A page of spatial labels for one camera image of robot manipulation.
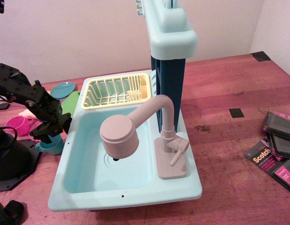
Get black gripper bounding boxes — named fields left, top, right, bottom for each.
left=24, top=81, right=72, bottom=143

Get teal plastic cup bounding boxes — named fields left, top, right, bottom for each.
left=35, top=135, right=64, bottom=155

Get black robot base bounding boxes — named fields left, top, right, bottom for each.
left=0, top=127, right=41, bottom=192

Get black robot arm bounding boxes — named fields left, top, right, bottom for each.
left=0, top=63, right=72, bottom=143

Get pink plastic cup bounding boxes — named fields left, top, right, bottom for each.
left=5, top=116, right=35, bottom=136

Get light blue toy sink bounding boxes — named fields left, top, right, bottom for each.
left=48, top=80, right=202, bottom=211

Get pale pink toy piece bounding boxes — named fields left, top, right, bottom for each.
left=18, top=109, right=36, bottom=118

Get green cutting board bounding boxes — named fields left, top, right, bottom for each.
left=61, top=91, right=80, bottom=116

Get teal plastic plate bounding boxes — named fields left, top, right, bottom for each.
left=50, top=82, right=76, bottom=99

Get pink toy faucet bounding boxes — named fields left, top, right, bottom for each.
left=100, top=95, right=190, bottom=180

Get black object bottom left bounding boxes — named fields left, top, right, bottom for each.
left=0, top=200, right=24, bottom=225

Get cream dish drying rack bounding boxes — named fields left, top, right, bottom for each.
left=82, top=73, right=151, bottom=110

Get light blue shelf top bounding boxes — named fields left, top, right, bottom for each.
left=136, top=0, right=198, bottom=60

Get Scotch tape package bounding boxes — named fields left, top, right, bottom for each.
left=244, top=137, right=288, bottom=176

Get black pink package middle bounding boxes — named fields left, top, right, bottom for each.
left=266, top=132, right=290, bottom=159

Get black pink package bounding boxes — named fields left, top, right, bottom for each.
left=266, top=132, right=290, bottom=159
left=261, top=111, right=290, bottom=139
left=273, top=159, right=290, bottom=191

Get black pink package top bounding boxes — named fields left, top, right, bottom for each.
left=261, top=111, right=290, bottom=139

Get black pink package bottom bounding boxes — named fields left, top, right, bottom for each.
left=273, top=159, right=290, bottom=191

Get dark blue shelf post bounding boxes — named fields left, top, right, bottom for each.
left=151, top=57, right=186, bottom=130

